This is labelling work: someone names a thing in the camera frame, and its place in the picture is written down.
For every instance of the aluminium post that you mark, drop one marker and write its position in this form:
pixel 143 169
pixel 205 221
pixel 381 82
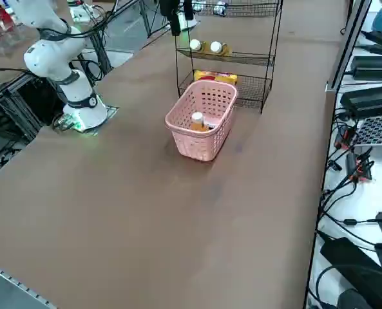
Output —
pixel 347 48

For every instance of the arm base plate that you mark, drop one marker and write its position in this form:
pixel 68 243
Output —
pixel 111 111

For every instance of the black bag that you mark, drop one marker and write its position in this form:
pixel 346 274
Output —
pixel 351 260

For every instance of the white packet blue print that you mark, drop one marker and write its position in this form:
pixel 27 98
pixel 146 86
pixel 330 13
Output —
pixel 219 8

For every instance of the clear acrylic rack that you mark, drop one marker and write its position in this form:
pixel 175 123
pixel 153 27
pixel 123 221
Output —
pixel 4 35

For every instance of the pink plastic basket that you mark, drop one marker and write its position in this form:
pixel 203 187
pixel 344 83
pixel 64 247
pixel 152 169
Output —
pixel 194 145

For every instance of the long black power adapter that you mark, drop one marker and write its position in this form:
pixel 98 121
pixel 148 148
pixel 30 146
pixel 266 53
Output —
pixel 374 67
pixel 368 99

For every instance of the yellow red biscuit packet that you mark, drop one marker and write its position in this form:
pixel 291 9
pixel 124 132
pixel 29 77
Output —
pixel 224 77

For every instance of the white green-lit box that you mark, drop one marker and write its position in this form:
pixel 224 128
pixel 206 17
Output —
pixel 78 13

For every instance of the grey perforated panel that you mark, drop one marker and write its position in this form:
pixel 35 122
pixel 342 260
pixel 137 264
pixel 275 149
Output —
pixel 377 130

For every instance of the black metal frame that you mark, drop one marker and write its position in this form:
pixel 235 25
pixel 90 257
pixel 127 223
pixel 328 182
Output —
pixel 33 96

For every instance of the white red snack packet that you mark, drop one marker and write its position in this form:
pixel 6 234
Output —
pixel 211 124

